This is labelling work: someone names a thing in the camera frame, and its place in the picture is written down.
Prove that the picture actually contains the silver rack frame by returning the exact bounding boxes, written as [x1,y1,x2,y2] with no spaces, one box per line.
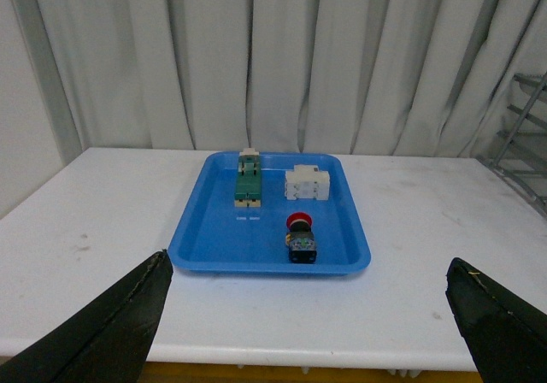
[477,74,546,215]

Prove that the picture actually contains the green terminal block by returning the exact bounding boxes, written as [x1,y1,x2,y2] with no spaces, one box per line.
[234,148,262,208]

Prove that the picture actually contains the blue plastic tray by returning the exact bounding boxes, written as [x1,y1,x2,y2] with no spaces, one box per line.
[168,151,371,276]

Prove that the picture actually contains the red emergency stop button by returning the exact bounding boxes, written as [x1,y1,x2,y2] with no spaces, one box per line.
[285,211,317,264]

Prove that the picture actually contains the white circuit breaker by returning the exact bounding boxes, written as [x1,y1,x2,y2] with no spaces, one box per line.
[285,164,330,201]

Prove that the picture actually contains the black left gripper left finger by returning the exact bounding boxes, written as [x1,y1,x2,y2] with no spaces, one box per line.
[1,250,174,382]

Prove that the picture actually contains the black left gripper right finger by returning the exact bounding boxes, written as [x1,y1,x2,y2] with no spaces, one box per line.
[445,257,546,382]

